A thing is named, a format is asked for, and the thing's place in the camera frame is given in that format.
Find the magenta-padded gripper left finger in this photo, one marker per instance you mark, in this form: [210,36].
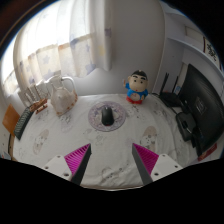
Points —
[75,159]

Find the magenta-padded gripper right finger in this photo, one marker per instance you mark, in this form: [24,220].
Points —
[149,159]

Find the black computer mouse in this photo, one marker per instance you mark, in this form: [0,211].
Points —
[107,116]

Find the round purple printed mouse pad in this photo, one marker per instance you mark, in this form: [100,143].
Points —
[95,116]

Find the white printed tablecloth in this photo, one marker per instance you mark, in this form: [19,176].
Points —
[110,146]

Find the large white conch shell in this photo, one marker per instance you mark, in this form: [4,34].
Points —
[63,100]

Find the black computer keyboard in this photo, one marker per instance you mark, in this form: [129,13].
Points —
[23,123]

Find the black router with antennas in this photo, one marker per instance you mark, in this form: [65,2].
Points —
[170,98]

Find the wooden model sailing ship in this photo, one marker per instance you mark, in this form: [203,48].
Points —
[38,105]

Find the cartoon boy figurine clock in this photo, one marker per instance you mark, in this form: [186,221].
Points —
[136,90]

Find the black computer monitor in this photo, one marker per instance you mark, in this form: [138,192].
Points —
[203,103]

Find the white star-printed curtain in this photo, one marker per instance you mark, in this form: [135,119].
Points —
[66,40]

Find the white wall shelf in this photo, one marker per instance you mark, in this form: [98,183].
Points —
[196,40]

